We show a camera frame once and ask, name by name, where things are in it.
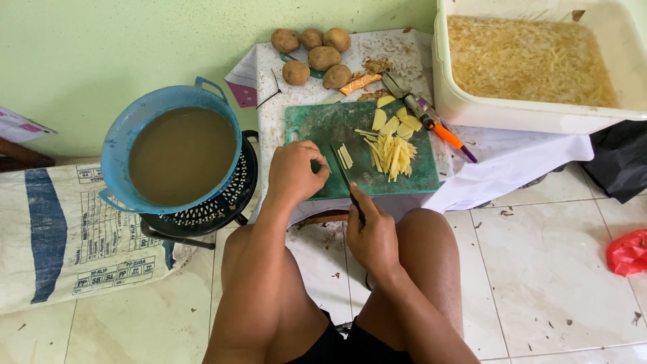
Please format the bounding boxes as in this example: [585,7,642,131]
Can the person's left hand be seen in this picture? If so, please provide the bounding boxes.
[266,140,332,206]

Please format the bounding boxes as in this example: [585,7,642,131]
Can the person's right hand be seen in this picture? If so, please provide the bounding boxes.
[346,183,400,278]

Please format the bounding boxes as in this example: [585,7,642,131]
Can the black handled kitchen knife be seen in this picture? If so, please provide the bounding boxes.
[330,143,367,227]

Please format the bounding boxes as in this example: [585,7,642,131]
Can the low wooden table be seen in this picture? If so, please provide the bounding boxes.
[295,209,350,227]

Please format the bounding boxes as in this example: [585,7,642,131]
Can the person's right leg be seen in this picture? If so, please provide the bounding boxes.
[354,208,466,364]

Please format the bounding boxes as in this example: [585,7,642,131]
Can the person's leg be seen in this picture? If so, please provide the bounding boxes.
[202,222,330,364]
[354,208,466,364]

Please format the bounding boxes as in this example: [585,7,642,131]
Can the small bunch of potato sticks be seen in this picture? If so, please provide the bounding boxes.
[337,144,355,171]

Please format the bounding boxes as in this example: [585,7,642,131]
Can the green plastic cutting board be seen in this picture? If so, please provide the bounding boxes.
[284,99,441,201]

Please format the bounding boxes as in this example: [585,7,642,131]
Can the black perforated plastic stool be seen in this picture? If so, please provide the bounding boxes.
[139,130,260,251]

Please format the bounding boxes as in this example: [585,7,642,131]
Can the pile of cut potato sticks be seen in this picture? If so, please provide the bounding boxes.
[364,133,419,183]

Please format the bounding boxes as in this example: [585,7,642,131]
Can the person's left leg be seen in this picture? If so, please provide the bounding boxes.
[202,222,330,364]

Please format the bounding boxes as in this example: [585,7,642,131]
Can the brown murky water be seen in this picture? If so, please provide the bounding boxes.
[128,107,237,207]

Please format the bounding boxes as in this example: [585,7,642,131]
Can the group of potato slices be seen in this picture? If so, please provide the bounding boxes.
[371,95,423,141]

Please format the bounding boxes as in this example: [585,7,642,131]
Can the heap of potato peels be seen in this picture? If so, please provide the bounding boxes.
[362,58,394,75]
[357,89,394,102]

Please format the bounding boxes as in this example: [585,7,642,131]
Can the person's black shorts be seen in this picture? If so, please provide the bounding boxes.
[287,310,416,364]

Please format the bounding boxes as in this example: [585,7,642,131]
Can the pile of brown whole potatoes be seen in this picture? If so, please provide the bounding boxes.
[270,27,353,90]

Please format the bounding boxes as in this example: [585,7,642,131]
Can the white table sheet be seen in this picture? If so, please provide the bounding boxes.
[224,29,595,226]

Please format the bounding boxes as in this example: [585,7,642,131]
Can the white plastic tub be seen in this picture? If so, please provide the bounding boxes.
[432,0,647,136]

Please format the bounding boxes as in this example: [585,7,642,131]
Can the blue plastic basin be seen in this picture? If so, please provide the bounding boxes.
[98,76,244,215]

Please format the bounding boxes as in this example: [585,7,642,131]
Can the white woven sack blue stripe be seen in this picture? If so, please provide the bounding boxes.
[0,162,199,316]

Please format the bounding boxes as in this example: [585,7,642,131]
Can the soaking shredded potato sticks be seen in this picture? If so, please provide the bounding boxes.
[447,15,620,109]

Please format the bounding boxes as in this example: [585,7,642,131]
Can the red plastic bag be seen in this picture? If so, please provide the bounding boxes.
[606,229,647,278]

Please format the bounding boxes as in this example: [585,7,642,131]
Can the black plastic bag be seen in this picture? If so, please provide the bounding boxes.
[580,120,647,205]

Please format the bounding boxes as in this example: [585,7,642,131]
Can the brown wooden furniture piece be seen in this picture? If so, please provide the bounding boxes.
[0,138,56,173]

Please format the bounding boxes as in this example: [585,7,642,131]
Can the white and pink packet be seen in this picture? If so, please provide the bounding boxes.
[0,105,58,144]

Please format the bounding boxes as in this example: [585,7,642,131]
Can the orange patterned handle knife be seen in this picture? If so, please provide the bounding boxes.
[318,73,383,105]

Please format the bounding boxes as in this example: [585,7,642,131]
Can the purple handled tool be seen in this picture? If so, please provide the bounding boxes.
[415,96,479,164]

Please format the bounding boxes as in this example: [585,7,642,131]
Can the orange handled knife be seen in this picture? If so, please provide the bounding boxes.
[381,72,464,151]

